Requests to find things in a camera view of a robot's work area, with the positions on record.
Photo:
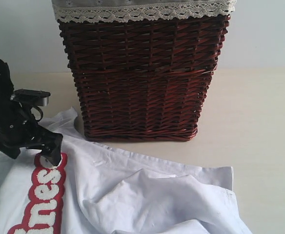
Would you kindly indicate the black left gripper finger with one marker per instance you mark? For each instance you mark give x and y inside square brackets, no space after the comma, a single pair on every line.
[51,148]

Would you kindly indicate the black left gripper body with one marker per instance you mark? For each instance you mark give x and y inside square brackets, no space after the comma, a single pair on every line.
[19,128]

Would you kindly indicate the white t-shirt red lettering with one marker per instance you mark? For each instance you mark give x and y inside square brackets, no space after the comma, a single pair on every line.
[97,189]

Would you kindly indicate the dark red wicker basket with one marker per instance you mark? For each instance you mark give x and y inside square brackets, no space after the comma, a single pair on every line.
[143,80]

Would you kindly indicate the white lace fabric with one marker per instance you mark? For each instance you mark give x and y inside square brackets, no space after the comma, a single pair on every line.
[94,11]

